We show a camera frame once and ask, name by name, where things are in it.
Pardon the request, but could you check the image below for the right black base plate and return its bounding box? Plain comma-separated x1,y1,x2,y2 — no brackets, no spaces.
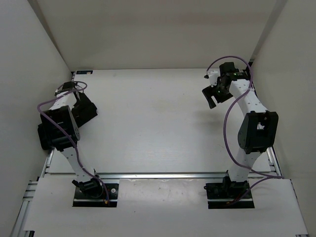
204,177,255,209

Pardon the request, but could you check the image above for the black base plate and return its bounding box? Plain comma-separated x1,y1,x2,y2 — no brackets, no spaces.
72,180,119,208
204,177,255,209

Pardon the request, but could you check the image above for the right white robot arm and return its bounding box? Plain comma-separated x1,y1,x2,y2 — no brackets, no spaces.
202,62,278,199

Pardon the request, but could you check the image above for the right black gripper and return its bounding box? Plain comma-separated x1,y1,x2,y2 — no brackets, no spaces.
202,81,233,109

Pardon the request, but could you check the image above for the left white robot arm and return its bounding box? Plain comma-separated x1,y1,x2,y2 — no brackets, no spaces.
37,81,105,198

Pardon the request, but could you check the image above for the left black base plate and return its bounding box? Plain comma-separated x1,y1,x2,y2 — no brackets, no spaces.
72,180,119,208

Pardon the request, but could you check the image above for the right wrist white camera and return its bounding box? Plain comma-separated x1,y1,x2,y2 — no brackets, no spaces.
204,70,220,87

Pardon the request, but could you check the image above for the aluminium front rail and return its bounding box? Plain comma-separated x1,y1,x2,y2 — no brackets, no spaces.
40,172,283,181

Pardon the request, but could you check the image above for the left blue corner label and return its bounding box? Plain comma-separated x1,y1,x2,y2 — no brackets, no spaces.
76,70,93,75

